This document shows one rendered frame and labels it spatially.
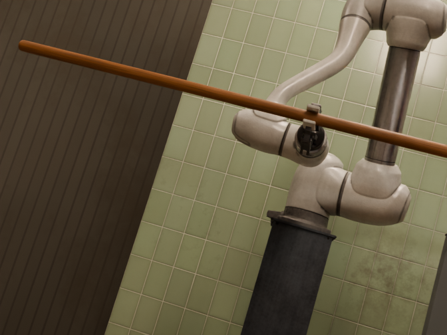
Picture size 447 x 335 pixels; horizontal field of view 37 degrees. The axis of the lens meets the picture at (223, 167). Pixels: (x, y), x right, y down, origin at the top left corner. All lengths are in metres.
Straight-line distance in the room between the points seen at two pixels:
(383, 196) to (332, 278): 0.71
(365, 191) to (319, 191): 0.15
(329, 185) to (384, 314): 0.79
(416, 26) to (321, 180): 0.57
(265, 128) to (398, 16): 0.58
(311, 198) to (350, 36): 0.54
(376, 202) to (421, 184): 0.72
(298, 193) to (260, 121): 0.40
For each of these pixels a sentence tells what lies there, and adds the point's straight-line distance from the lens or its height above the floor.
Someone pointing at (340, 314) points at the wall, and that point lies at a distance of 2.80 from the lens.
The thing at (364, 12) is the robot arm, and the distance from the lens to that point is 2.18.
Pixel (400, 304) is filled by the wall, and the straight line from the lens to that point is 2.82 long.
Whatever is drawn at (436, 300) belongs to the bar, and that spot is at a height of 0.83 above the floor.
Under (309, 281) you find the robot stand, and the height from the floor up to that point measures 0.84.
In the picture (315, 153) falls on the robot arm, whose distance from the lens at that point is 1.82.
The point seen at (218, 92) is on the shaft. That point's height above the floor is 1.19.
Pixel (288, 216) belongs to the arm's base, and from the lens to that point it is 2.22.
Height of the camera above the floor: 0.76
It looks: 9 degrees up
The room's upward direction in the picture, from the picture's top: 17 degrees clockwise
